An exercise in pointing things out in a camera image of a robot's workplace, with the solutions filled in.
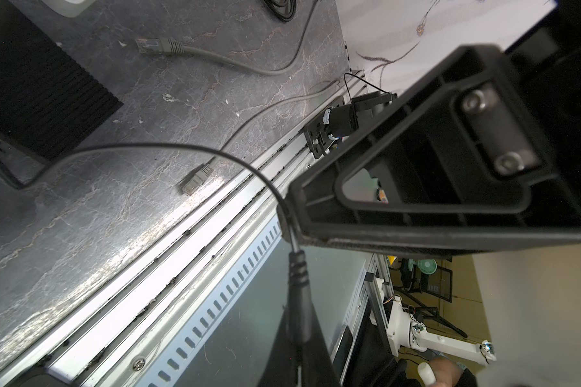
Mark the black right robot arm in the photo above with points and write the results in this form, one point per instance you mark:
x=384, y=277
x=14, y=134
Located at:
x=348, y=121

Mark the white network switch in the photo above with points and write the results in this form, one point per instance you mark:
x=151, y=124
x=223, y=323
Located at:
x=68, y=8

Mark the white slotted cable duct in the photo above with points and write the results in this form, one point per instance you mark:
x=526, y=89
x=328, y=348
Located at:
x=173, y=360

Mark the black power adapter with cable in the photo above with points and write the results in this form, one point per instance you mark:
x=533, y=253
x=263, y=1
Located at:
x=68, y=236

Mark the black network switch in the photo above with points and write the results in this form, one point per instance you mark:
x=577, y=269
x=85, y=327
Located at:
x=49, y=104

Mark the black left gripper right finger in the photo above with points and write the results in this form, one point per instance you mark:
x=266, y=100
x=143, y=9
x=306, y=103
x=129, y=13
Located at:
x=315, y=364

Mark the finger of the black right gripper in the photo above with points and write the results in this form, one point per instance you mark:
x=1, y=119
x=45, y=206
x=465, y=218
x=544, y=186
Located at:
x=480, y=155

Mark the aluminium mounting rail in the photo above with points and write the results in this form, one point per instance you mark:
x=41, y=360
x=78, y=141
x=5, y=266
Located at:
x=115, y=334

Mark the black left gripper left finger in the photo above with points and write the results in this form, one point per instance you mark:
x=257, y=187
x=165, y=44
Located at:
x=281, y=368

